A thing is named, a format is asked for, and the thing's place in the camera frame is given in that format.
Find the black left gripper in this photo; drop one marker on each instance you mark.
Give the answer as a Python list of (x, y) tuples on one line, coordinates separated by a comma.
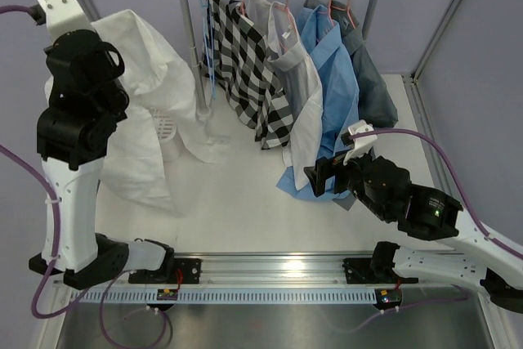
[(117, 69)]

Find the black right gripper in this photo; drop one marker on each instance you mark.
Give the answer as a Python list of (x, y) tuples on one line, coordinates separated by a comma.
[(324, 167)]

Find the blue wire hanger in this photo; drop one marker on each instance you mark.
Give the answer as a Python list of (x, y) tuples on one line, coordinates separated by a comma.
[(209, 42)]

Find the black white checkered shirt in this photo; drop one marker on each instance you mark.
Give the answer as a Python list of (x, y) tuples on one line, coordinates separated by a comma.
[(251, 86)]

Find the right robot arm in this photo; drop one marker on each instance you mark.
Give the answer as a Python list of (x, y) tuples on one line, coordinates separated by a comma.
[(426, 214)]

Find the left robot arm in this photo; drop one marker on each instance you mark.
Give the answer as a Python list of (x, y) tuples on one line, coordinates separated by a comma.
[(86, 103)]

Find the dark grey shirt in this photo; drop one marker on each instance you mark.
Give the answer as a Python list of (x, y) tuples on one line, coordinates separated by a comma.
[(372, 83)]

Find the blue shirt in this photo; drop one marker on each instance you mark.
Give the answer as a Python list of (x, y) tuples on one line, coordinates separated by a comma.
[(316, 72)]

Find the light grey white shirt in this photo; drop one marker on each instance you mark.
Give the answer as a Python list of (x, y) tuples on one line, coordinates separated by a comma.
[(302, 86)]

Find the white plastic basket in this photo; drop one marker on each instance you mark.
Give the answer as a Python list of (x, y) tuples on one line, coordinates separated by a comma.
[(166, 131)]

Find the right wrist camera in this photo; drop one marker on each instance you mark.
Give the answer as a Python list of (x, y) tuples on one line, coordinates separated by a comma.
[(359, 139)]

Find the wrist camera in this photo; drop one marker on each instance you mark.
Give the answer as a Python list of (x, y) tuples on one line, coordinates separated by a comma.
[(64, 16), (359, 139)]

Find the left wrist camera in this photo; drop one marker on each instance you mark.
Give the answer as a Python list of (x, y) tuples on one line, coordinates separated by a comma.
[(64, 16)]

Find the right aluminium frame post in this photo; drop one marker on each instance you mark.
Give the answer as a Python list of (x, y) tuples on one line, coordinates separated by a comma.
[(443, 25)]

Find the aluminium mounting rail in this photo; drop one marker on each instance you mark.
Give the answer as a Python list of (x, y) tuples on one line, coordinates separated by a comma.
[(286, 271)]

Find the light blue slotted cable duct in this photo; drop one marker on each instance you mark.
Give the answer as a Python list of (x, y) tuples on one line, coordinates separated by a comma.
[(224, 296)]

